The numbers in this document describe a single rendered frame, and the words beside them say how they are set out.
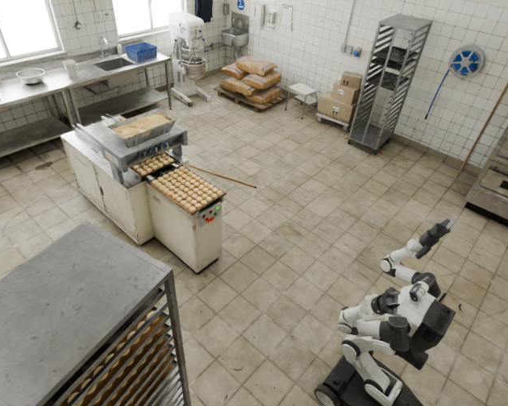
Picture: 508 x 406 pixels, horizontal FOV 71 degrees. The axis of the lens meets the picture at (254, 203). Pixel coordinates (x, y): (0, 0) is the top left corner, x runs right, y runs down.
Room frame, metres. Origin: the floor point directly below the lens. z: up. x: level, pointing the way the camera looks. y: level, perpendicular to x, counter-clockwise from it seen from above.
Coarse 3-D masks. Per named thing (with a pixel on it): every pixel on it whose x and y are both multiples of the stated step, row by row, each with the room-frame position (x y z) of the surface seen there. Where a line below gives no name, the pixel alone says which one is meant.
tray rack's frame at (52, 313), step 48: (96, 240) 0.97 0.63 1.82; (0, 288) 0.71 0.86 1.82; (48, 288) 0.73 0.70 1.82; (96, 288) 0.74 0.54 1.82; (144, 288) 0.76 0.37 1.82; (0, 336) 0.54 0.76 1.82; (48, 336) 0.55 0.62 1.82; (96, 336) 0.57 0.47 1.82; (0, 384) 0.40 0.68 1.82; (48, 384) 0.41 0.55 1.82
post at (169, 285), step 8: (168, 272) 0.84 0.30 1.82; (168, 280) 0.84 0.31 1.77; (168, 288) 0.84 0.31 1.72; (168, 296) 0.84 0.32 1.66; (176, 296) 0.86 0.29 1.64; (168, 304) 0.85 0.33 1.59; (176, 304) 0.85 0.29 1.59; (176, 312) 0.85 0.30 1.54; (176, 320) 0.84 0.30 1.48; (176, 328) 0.84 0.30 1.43; (176, 336) 0.84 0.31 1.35; (176, 344) 0.84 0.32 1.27; (176, 352) 0.85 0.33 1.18; (184, 360) 0.85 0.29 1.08; (184, 368) 0.85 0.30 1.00; (184, 376) 0.84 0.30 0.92; (184, 384) 0.84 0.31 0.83; (184, 392) 0.84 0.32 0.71; (184, 400) 0.85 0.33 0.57
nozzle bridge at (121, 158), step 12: (168, 132) 2.95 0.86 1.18; (180, 132) 2.97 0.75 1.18; (108, 144) 2.66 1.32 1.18; (120, 144) 2.68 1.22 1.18; (144, 144) 2.71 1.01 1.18; (156, 144) 2.76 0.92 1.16; (180, 144) 3.00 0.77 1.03; (108, 156) 2.61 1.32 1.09; (120, 156) 2.49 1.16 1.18; (132, 156) 2.65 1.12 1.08; (120, 168) 2.50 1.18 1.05; (120, 180) 2.55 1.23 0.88
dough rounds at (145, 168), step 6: (162, 156) 2.93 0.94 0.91; (168, 156) 2.93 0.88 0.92; (144, 162) 2.83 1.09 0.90; (150, 162) 2.82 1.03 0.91; (156, 162) 2.82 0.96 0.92; (162, 162) 2.85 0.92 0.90; (168, 162) 2.84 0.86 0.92; (132, 168) 2.71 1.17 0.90; (138, 168) 2.69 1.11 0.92; (144, 168) 2.71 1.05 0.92; (150, 168) 2.71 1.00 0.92; (156, 168) 2.73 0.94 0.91; (144, 174) 2.63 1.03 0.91
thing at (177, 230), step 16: (160, 208) 2.49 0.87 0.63; (176, 208) 2.33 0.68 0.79; (160, 224) 2.52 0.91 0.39; (176, 224) 2.35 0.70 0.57; (192, 224) 2.20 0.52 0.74; (208, 224) 2.31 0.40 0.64; (160, 240) 2.55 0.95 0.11; (176, 240) 2.37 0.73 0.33; (192, 240) 2.20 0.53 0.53; (208, 240) 2.31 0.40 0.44; (176, 256) 2.44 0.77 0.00; (192, 256) 2.22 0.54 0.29; (208, 256) 2.30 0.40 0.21
